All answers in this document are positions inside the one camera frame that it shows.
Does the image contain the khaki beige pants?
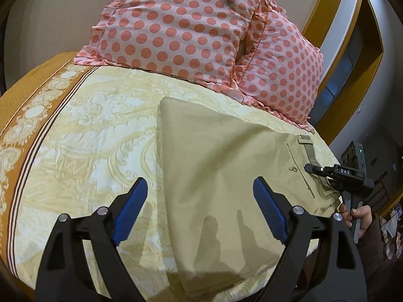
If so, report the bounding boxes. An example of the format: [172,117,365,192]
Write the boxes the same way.
[160,98,339,301]

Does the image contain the person's right hand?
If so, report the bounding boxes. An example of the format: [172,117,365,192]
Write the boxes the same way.
[339,204,373,239]

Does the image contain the right pink polka-dot pillow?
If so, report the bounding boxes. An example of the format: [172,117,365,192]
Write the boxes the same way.
[201,4,325,131]

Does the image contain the pink polka-dot pillow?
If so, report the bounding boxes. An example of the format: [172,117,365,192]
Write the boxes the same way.
[201,4,325,131]
[75,0,262,85]

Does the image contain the yellow patterned bed sheet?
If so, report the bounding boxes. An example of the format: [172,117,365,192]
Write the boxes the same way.
[1,53,337,301]

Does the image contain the left pink polka-dot pillow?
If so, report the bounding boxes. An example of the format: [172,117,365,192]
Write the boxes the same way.
[75,0,262,85]

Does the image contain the yellow framed wall niche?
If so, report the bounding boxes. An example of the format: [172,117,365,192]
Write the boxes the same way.
[309,0,383,144]

